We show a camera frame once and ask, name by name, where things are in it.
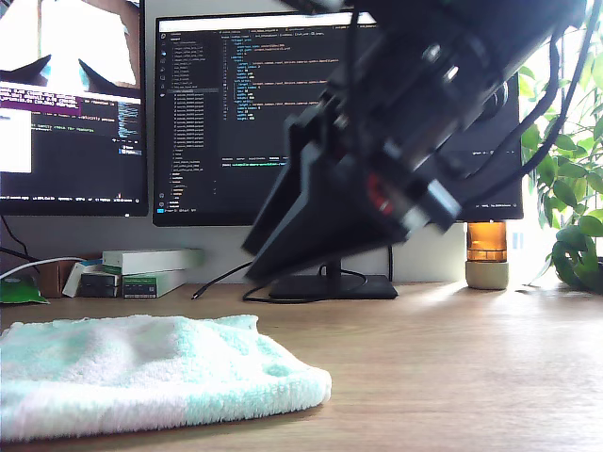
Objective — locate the small white box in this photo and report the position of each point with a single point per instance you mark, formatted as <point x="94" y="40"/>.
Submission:
<point x="70" y="282"/>

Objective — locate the amber glass bottle pale base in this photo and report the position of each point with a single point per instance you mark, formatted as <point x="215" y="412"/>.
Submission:
<point x="487" y="278"/>

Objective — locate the pale green pink tea towel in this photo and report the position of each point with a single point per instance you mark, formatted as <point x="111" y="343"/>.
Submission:
<point x="141" y="376"/>

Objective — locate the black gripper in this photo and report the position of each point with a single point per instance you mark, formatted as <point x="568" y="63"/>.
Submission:
<point x="405" y="117"/>

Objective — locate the green packet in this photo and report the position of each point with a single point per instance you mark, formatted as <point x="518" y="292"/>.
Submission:
<point x="23" y="292"/>

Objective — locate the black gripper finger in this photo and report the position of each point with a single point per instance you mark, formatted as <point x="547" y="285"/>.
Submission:
<point x="278" y="207"/>

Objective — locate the potted green leafy plant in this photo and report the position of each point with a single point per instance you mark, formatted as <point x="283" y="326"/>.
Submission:
<point x="572" y="263"/>

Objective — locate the smaller black computer monitor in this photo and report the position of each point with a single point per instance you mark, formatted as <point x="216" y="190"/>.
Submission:
<point x="70" y="179"/>

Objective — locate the brown cardboard box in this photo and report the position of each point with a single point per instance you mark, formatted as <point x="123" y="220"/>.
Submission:
<point x="52" y="282"/>

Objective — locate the small dark box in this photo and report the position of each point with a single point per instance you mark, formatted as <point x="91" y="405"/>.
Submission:
<point x="96" y="285"/>

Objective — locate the large black computer monitor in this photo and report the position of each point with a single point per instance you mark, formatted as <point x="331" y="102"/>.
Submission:
<point x="212" y="117"/>

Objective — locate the long white cardboard box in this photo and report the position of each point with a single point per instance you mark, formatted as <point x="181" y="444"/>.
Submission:
<point x="151" y="261"/>

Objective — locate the black headphones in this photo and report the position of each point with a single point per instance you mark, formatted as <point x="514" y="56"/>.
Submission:
<point x="499" y="101"/>

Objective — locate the white box green label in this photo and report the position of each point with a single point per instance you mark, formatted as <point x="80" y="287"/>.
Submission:
<point x="141" y="285"/>

